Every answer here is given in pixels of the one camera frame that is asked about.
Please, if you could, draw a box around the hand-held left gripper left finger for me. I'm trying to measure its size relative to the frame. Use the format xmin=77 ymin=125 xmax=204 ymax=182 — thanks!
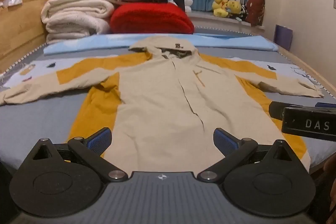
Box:
xmin=31 ymin=127 xmax=130 ymax=183

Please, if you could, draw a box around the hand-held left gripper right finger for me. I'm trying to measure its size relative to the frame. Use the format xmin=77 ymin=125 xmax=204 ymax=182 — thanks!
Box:
xmin=196 ymin=127 xmax=298 ymax=183

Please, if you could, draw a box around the beige and yellow hooded jacket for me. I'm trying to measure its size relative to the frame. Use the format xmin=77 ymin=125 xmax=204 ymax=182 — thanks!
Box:
xmin=0 ymin=35 xmax=324 ymax=173

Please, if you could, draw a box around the bed with grey sheet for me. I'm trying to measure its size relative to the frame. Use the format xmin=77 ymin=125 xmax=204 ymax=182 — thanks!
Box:
xmin=0 ymin=26 xmax=336 ymax=182

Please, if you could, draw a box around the purple box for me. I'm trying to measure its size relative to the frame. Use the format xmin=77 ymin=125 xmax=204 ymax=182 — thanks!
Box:
xmin=273 ymin=24 xmax=293 ymax=51

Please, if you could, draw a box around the light blue blanket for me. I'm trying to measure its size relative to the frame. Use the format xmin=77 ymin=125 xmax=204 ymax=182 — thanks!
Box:
xmin=43 ymin=33 xmax=279 ymax=56

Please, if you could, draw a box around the printed pale sheet strip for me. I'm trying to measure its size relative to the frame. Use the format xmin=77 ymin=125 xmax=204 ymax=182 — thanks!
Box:
xmin=0 ymin=51 xmax=319 ymax=93

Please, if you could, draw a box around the brown plush cushion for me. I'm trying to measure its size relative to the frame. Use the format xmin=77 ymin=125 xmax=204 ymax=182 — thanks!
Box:
xmin=245 ymin=0 xmax=266 ymax=27

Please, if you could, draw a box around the yellow round plush toy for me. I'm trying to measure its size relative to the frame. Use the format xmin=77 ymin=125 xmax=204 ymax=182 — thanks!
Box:
xmin=227 ymin=0 xmax=242 ymax=15

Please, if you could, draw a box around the window sill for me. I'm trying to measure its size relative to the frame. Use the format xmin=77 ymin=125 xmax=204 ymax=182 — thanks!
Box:
xmin=188 ymin=10 xmax=266 ymax=31

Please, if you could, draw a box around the yellow duck plush toy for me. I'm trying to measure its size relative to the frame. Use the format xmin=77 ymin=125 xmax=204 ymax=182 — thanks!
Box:
xmin=212 ymin=0 xmax=229 ymax=18

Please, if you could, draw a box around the cream folded fleece blanket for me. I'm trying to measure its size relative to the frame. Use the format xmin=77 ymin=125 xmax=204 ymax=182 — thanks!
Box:
xmin=41 ymin=0 xmax=115 ymax=44

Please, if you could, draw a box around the red fleece blanket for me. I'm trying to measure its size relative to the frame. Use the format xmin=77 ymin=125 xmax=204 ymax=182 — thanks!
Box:
xmin=110 ymin=2 xmax=195 ymax=35

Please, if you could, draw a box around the wooden bed headboard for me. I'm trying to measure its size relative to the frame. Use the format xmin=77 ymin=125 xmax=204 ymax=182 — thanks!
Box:
xmin=0 ymin=0 xmax=63 ymax=74

